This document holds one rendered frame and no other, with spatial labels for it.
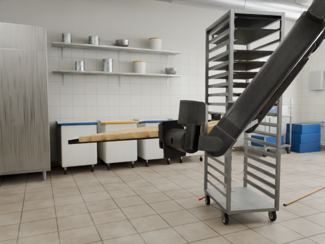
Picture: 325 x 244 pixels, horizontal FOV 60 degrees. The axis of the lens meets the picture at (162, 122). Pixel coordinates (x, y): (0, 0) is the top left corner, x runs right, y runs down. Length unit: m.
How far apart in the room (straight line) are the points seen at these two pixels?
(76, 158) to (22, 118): 0.96
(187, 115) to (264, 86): 0.18
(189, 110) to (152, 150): 4.00
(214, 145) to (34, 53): 3.58
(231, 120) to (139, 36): 4.76
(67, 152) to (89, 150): 0.31
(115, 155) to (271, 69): 3.94
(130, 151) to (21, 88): 1.80
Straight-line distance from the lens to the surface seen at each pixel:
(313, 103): 7.41
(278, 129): 2.62
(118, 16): 5.31
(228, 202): 2.54
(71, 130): 4.30
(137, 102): 5.20
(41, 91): 4.01
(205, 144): 0.65
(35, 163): 4.09
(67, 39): 4.81
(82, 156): 4.38
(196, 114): 0.67
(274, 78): 0.67
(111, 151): 4.44
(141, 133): 0.90
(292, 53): 0.69
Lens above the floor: 1.07
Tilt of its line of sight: 4 degrees down
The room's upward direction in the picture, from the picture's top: straight up
